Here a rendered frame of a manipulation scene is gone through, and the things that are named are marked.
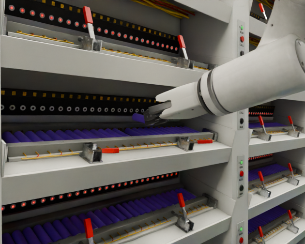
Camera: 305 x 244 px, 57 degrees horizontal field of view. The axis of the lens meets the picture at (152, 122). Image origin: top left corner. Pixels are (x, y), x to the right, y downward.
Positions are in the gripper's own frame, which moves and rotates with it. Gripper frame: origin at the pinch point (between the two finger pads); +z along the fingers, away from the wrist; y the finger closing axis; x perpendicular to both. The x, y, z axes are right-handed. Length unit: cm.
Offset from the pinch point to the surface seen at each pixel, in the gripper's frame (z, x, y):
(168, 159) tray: 1.3, 9.6, -2.9
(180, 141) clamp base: 3.1, 5.6, -10.2
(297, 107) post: 5, -6, -99
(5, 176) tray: 1.0, 8.7, 30.9
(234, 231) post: 7.2, 32.7, -30.4
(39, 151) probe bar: 5.1, 4.9, 24.0
